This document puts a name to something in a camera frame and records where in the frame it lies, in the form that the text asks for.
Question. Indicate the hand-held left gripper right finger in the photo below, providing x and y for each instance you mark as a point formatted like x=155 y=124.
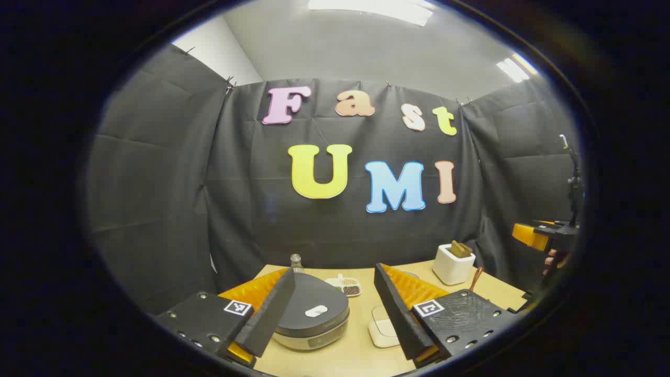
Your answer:
x=398 y=314

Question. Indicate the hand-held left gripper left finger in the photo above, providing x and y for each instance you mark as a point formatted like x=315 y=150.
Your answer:
x=272 y=309

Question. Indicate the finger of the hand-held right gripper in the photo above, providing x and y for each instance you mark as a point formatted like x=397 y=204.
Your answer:
x=528 y=234

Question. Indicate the clear plastic rice box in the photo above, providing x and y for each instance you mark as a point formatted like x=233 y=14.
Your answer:
x=384 y=330

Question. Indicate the grey rice cooker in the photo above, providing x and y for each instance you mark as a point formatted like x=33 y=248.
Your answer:
x=314 y=301

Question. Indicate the brown wooden spoon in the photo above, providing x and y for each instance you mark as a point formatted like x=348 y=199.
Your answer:
x=476 y=278

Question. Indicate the small glass bottle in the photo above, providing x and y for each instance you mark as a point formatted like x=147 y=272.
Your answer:
x=297 y=263

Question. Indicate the white divided bean dish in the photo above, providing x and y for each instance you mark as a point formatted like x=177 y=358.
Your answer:
x=346 y=287

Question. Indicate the white toaster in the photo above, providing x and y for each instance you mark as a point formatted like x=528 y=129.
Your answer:
x=451 y=269

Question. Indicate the brown toast slice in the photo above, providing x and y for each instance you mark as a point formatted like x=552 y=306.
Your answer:
x=459 y=249

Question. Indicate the black backdrop cloth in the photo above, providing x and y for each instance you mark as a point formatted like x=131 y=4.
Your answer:
x=335 y=230

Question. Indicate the small ceiling light panel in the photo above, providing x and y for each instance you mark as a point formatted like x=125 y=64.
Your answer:
x=515 y=68

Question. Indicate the long ceiling light panel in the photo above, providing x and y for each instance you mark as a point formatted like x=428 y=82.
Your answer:
x=371 y=8

